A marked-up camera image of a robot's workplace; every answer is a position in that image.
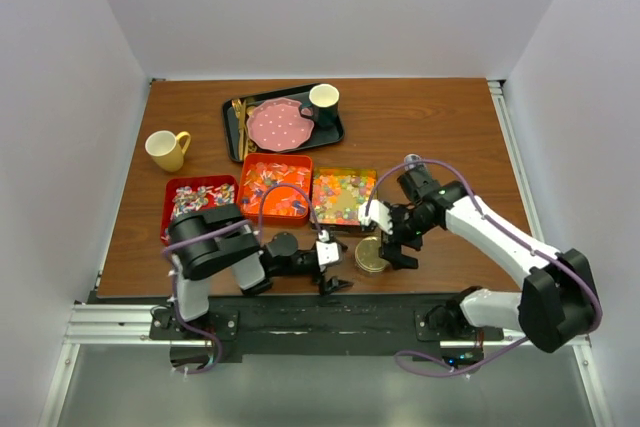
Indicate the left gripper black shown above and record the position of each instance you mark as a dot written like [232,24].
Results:
[331,284]

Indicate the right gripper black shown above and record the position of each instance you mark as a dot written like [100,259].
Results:
[391,247]

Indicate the gold jar lid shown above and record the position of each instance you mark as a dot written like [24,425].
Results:
[368,249]

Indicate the clear plastic jar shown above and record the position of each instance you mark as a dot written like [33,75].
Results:
[372,267]

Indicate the gold tin of gummies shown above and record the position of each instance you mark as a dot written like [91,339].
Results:
[337,195]

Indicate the metal scoop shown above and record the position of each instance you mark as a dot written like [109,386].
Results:
[412,161]

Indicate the orange tin of lollipops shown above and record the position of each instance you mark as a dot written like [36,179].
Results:
[275,177]

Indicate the red tin of candies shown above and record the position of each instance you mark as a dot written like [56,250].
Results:
[186,195]

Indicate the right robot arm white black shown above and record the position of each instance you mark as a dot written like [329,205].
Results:
[557,300]

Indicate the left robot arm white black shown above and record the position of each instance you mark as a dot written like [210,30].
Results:
[204,244]

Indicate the gold cutlery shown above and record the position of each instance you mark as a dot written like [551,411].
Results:
[245,144]

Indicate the dark green mug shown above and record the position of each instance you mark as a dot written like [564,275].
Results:
[322,105]

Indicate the pink polka dot plate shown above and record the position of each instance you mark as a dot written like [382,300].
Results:
[276,125]

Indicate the yellow mug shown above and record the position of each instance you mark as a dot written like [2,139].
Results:
[167,149]

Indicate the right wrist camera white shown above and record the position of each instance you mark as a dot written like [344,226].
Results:
[377,214]

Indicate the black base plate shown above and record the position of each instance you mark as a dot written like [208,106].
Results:
[336,325]

